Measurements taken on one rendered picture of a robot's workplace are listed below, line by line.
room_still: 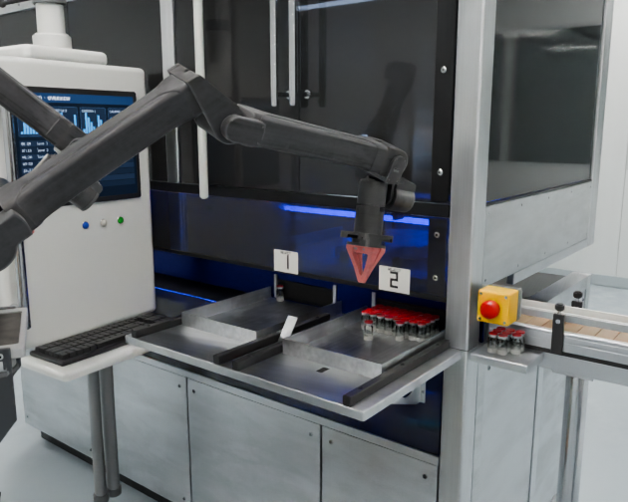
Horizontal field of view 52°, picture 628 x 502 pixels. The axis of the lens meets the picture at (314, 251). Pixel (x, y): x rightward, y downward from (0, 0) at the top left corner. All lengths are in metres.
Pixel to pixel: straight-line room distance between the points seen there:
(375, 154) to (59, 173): 0.57
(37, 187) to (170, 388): 1.39
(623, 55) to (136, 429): 4.91
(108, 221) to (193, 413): 0.69
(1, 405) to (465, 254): 0.95
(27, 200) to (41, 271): 0.90
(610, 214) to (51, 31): 5.03
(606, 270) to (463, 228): 4.77
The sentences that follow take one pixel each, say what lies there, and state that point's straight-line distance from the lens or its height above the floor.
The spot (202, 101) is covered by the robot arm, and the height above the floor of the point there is 1.42.
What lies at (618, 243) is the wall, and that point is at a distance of 6.11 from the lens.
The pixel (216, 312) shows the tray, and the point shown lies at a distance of 1.76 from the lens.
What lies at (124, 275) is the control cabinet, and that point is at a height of 0.94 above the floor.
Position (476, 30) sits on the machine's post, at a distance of 1.43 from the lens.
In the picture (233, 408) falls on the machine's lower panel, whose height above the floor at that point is 0.53.
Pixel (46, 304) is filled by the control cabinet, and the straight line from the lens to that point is 1.86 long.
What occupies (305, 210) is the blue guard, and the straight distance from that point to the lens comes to 1.67.
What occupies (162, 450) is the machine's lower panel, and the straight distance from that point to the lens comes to 2.39.
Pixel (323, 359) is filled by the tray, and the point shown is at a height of 0.89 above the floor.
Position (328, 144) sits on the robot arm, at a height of 1.35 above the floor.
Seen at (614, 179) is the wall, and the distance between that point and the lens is 6.06.
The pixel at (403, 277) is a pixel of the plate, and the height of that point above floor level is 1.03.
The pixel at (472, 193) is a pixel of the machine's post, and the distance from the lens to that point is 1.43.
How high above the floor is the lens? 1.38
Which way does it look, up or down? 11 degrees down
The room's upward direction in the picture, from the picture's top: straight up
